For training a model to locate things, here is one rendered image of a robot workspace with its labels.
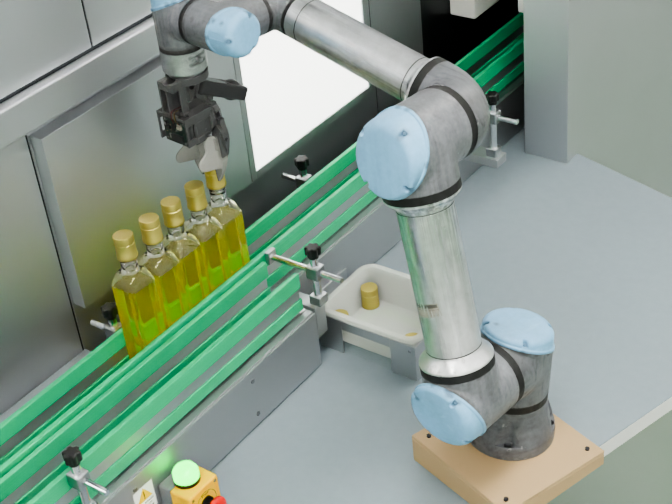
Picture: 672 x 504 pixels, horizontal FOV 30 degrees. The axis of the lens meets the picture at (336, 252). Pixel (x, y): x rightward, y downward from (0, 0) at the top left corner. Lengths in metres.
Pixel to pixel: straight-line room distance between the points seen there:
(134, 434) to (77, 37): 0.65
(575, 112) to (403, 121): 1.22
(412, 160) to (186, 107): 0.52
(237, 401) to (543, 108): 1.09
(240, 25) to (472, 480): 0.81
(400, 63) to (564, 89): 1.00
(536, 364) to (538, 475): 0.20
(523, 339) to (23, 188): 0.84
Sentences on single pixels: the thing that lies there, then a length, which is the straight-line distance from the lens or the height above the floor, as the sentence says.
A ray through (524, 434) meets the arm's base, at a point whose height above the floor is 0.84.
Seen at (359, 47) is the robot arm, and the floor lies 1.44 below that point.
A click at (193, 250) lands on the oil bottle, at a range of 2.17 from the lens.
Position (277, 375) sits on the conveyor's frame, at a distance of 2.26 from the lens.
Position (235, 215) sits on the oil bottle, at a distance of 2.24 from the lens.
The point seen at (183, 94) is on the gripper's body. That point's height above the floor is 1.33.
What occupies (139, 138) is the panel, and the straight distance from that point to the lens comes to 2.22.
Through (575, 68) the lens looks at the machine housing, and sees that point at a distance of 2.85.
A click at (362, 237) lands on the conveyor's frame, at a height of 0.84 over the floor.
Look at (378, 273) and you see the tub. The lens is 2.46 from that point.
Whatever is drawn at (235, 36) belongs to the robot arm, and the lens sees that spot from 1.94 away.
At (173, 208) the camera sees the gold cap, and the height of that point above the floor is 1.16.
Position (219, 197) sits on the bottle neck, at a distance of 2.22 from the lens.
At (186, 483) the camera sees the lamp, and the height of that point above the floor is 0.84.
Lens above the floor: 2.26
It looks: 34 degrees down
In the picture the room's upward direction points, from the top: 7 degrees counter-clockwise
